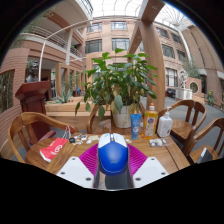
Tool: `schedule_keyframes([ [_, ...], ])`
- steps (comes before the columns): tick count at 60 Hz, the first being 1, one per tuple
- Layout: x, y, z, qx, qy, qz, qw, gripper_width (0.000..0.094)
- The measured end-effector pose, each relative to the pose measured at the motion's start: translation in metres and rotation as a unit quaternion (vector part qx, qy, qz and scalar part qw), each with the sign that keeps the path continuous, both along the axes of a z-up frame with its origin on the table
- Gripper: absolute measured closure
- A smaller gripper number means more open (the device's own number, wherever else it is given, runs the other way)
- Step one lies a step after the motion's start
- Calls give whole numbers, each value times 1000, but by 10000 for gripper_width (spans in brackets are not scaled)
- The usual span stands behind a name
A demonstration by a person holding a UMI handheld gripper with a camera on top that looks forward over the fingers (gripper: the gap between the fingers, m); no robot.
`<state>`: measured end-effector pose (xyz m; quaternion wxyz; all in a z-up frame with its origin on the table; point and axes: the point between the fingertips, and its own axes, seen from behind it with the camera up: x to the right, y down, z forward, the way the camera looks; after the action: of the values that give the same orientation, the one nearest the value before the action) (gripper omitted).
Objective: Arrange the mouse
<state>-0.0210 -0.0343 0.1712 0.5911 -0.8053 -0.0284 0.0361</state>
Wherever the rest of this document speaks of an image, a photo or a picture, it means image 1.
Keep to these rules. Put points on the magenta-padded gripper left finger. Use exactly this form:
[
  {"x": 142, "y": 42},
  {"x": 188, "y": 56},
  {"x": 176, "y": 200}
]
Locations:
[{"x": 76, "y": 170}]

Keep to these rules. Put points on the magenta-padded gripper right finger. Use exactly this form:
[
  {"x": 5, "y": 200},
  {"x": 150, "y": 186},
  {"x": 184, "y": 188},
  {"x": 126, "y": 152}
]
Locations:
[{"x": 148, "y": 170}]

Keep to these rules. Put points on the blue and white computer mouse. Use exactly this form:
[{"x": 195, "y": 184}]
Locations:
[{"x": 112, "y": 156}]

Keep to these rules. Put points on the black key fob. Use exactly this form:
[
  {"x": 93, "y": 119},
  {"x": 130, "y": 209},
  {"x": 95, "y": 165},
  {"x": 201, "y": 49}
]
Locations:
[{"x": 72, "y": 140}]

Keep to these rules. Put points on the red and white paper bag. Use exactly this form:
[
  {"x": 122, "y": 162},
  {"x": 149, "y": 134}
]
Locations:
[{"x": 52, "y": 149}]

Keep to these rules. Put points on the yellow pump bottle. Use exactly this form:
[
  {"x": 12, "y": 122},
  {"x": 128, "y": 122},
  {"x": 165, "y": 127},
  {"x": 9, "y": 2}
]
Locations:
[{"x": 150, "y": 125}]

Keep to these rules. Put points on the blue tube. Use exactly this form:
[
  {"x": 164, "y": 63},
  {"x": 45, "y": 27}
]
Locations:
[{"x": 135, "y": 126}]

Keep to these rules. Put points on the black notebook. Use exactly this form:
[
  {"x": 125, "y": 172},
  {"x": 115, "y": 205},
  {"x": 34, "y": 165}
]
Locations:
[{"x": 205, "y": 156}]

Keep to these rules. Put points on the green agave plant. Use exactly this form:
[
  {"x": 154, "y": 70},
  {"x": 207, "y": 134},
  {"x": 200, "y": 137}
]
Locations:
[{"x": 62, "y": 97}]

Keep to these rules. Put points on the green plant in white pot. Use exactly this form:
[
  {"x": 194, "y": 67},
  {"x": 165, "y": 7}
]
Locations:
[{"x": 116, "y": 80}]

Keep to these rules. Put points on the white statue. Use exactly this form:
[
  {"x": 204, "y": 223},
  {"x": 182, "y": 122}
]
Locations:
[{"x": 183, "y": 80}]

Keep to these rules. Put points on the dark bust statue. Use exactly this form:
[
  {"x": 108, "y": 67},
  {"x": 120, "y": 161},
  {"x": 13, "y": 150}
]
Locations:
[{"x": 32, "y": 73}]

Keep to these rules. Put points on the dark red wooden pedestal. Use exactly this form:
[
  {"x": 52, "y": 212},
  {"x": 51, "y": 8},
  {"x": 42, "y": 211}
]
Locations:
[{"x": 33, "y": 96}]

